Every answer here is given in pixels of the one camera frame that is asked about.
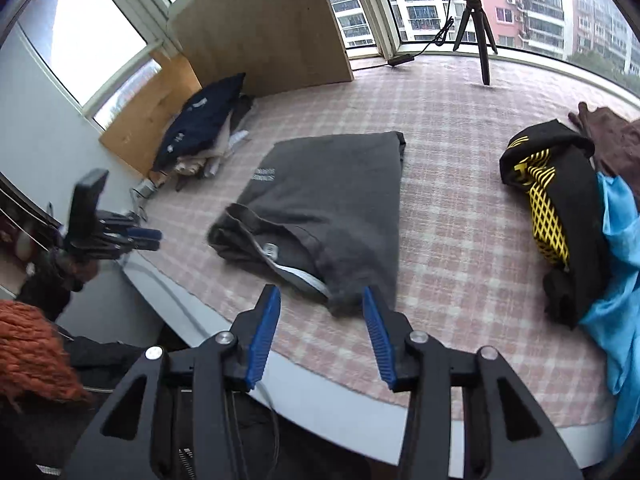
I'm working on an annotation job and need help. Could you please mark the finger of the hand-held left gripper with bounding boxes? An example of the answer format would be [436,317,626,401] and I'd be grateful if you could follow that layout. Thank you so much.
[97,240,162,261]
[97,212,164,242]

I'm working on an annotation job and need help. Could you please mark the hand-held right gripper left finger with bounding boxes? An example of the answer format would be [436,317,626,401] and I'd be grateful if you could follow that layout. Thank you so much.
[61,284,282,480]

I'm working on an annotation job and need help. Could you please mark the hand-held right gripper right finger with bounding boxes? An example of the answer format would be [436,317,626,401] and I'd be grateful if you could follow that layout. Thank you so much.
[362,286,586,480]

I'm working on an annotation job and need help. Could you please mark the grey shirt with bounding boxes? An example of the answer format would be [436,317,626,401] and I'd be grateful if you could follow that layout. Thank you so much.
[206,131,407,318]

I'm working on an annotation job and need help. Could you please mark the person's left forearm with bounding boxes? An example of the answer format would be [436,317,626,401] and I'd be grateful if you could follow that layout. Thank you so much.
[17,247,101,321]

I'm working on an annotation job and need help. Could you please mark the beige folded clothes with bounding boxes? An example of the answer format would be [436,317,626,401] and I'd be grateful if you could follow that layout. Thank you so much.
[167,152,216,178]

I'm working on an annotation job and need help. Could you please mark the pine wood panel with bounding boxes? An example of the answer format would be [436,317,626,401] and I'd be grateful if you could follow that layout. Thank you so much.
[99,50,203,177]

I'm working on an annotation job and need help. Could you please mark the pink plaid mat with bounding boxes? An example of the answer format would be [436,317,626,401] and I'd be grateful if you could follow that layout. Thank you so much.
[120,52,640,428]

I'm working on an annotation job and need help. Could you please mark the dark navy folded shirt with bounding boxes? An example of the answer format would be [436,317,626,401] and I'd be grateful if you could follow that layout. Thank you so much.
[151,72,247,173]

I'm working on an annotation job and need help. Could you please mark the white folded cloth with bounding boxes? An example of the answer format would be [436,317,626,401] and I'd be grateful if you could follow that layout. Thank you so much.
[220,127,251,161]

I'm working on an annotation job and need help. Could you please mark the orange knitted cloth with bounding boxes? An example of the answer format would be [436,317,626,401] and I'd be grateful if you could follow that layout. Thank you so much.
[0,300,93,413]

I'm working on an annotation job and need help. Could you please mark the black and yellow garment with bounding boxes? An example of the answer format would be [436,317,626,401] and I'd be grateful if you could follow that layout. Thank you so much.
[499,119,615,330]

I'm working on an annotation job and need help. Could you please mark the light plywood board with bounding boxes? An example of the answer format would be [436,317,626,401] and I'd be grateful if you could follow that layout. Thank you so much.
[167,0,355,98]

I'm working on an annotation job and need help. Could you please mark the blue garment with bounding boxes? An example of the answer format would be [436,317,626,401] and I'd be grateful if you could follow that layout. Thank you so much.
[579,174,640,453]

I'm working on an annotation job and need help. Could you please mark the brown garment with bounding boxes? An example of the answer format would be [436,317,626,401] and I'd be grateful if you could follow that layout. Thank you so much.
[569,101,640,192]

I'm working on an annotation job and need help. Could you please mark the black tripod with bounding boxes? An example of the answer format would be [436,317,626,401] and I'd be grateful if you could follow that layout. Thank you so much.
[452,0,499,87]

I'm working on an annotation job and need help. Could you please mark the black ring light cable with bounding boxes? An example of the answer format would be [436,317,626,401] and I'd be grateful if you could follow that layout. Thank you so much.
[386,0,457,67]

